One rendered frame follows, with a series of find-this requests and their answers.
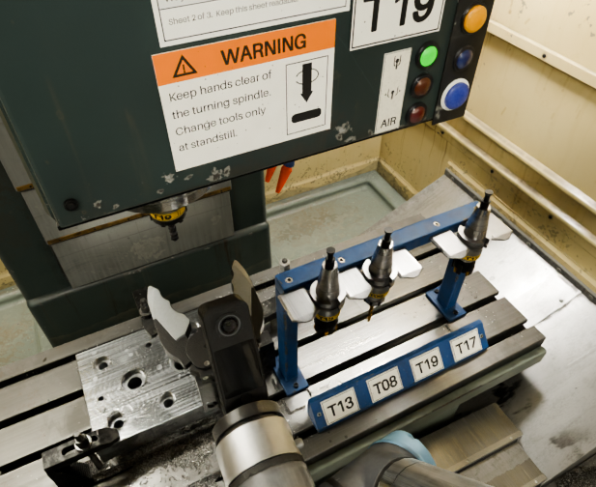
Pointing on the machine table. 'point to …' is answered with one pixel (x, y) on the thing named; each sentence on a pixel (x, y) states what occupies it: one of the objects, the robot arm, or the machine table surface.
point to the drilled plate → (168, 418)
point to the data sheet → (231, 16)
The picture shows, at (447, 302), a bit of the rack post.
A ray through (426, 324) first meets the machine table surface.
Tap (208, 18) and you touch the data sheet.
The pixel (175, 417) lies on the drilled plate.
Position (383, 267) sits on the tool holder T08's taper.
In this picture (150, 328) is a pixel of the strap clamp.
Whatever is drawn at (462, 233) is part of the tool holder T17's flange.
